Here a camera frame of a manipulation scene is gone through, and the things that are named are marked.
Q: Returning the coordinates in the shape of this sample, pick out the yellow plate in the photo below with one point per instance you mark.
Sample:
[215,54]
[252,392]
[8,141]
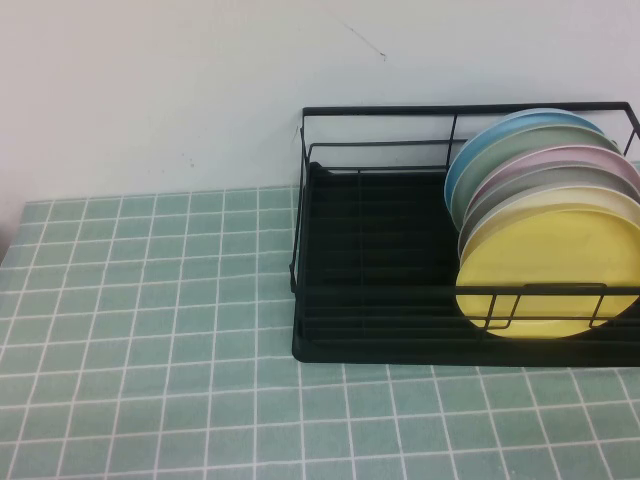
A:
[550,250]

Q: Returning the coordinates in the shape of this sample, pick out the blue plate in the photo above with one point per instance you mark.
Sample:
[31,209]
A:
[500,125]

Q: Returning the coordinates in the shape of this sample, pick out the green plate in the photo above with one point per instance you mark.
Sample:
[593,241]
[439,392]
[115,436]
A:
[550,137]

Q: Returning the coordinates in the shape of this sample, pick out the grey plate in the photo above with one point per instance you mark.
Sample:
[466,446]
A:
[575,175]

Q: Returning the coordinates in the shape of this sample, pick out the pink plate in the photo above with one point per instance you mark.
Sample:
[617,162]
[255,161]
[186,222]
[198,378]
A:
[575,155]

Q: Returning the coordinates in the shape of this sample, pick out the white plate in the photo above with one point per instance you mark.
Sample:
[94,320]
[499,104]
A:
[590,193]

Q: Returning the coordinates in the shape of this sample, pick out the black plastic drip tray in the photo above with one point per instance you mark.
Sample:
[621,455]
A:
[350,355]

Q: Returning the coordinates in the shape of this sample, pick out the green checkered tablecloth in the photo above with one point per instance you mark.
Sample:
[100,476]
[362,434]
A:
[150,325]

